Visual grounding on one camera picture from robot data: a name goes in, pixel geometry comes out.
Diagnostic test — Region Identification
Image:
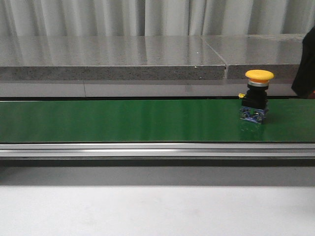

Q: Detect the grey stone slab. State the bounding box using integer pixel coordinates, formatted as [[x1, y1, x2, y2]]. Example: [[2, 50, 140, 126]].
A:
[[201, 34, 304, 83], [0, 36, 225, 81]]

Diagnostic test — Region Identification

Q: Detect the grey stone slab left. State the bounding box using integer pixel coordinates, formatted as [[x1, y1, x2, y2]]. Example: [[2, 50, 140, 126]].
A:
[[0, 36, 225, 81]]

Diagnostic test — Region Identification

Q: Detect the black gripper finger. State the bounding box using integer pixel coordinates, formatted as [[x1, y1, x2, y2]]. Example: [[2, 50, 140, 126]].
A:
[[291, 26, 315, 99]]

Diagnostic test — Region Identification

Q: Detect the yellow mushroom push button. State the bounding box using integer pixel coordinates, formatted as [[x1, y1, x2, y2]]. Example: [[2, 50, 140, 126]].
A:
[[238, 69, 274, 124]]

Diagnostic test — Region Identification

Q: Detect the aluminium conveyor frame rail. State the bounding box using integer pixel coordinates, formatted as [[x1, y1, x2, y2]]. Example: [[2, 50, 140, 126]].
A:
[[0, 143, 315, 160]]

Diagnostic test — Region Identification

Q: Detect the grey stone slab right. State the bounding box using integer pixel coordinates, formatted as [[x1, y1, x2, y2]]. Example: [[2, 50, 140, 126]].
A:
[[201, 34, 304, 83]]

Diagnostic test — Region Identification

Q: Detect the green conveyor belt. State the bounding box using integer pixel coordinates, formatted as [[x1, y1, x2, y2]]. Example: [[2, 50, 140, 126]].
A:
[[0, 99, 315, 143]]

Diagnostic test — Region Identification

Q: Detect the grey pleated curtain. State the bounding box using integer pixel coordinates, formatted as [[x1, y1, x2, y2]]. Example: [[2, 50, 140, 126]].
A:
[[0, 0, 315, 36]]

